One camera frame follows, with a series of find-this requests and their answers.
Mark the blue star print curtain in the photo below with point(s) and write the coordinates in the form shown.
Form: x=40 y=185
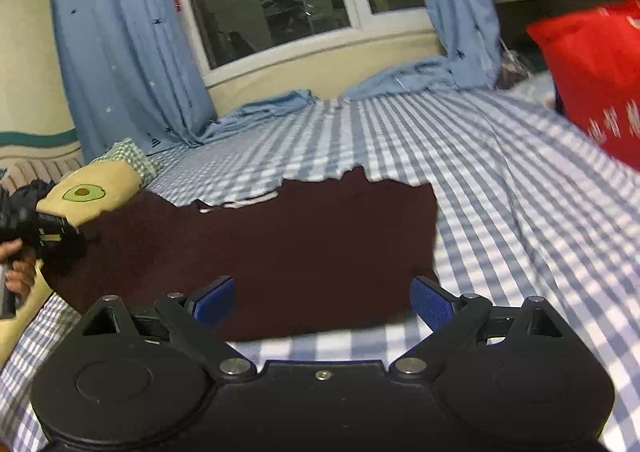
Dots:
x=460 y=6
x=115 y=31

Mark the blue checked bed sheet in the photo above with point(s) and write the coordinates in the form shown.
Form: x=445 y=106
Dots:
x=500 y=192

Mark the person's left hand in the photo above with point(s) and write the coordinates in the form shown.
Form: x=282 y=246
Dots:
x=22 y=277

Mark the red fabric bag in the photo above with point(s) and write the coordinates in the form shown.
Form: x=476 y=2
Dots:
x=595 y=71

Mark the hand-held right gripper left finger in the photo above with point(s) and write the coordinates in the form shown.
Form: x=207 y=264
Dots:
x=215 y=304

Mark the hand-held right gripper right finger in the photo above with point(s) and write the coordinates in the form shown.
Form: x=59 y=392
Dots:
x=431 y=304

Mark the clear plastic bag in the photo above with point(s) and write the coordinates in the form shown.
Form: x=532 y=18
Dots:
x=515 y=66

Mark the white and teal headboard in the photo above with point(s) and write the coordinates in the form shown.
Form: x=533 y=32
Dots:
x=35 y=151

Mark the yellow avocado print pillow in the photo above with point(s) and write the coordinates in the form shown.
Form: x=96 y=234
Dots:
x=100 y=187

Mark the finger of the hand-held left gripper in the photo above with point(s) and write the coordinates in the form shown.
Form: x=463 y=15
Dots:
x=67 y=252

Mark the maroon printed sweatshirt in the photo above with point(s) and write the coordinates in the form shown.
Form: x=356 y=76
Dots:
x=300 y=257

